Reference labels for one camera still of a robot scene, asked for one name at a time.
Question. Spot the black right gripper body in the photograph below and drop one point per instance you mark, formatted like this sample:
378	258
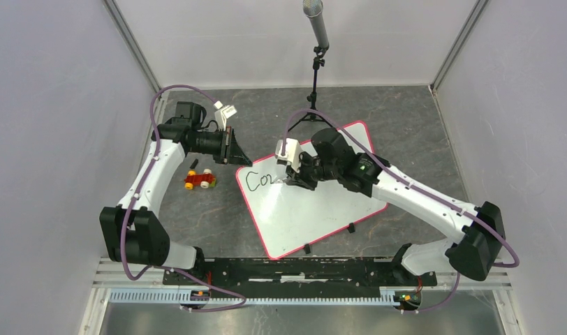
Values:
313	169

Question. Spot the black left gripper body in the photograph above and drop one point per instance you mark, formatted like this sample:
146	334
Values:
216	144

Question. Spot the pink framed whiteboard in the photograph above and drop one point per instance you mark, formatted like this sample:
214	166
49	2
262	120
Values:
288	217

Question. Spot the black marker cap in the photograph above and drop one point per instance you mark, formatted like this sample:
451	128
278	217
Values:
194	164

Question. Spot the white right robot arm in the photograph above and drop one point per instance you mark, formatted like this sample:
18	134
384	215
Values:
473	235

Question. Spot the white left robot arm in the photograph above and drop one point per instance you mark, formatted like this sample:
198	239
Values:
131	229

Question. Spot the red yellow toy car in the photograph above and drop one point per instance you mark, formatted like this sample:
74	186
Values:
206	179

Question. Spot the black tripod stand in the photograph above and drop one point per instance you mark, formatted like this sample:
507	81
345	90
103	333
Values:
311	116

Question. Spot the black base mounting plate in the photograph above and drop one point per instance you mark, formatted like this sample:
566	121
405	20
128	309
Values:
355	277

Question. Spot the silver microphone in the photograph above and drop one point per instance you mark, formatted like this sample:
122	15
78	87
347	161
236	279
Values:
313	10

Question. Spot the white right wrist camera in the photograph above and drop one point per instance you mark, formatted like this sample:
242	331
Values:
288	153

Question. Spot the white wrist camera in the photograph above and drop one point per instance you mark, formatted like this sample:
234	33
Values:
222	114
288	153

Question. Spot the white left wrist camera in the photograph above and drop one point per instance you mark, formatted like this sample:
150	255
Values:
222	114

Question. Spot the white toothed cable rail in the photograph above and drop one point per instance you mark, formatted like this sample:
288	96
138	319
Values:
198	295

